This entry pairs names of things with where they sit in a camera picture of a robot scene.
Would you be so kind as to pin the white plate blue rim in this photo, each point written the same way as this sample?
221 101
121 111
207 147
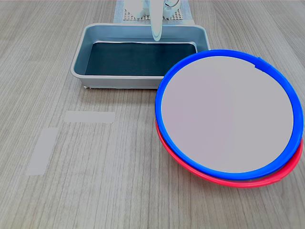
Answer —
226 112

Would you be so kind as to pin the clear tape sheet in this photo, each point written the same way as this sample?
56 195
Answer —
117 14

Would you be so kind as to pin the black tray mat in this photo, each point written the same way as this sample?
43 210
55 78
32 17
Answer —
133 59

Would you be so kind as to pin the steel tray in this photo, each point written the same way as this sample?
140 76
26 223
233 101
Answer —
80 62

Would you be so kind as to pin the clear tape strip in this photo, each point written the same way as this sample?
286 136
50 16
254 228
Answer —
90 117
41 152

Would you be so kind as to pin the white plate red rim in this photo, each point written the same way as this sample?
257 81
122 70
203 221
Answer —
238 184

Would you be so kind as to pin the pale perforated base plate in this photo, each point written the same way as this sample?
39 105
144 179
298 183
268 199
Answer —
177 15

